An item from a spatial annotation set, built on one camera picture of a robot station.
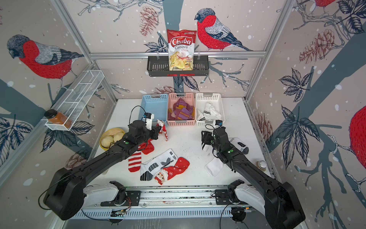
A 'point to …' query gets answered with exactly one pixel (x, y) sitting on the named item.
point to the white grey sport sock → (239, 145)
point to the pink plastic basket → (189, 98)
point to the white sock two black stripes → (207, 110)
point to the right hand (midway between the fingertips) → (205, 131)
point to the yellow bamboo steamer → (109, 136)
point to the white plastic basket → (217, 109)
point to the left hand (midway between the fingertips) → (163, 124)
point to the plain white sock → (213, 167)
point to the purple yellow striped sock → (182, 110)
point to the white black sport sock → (148, 168)
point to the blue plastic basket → (156, 104)
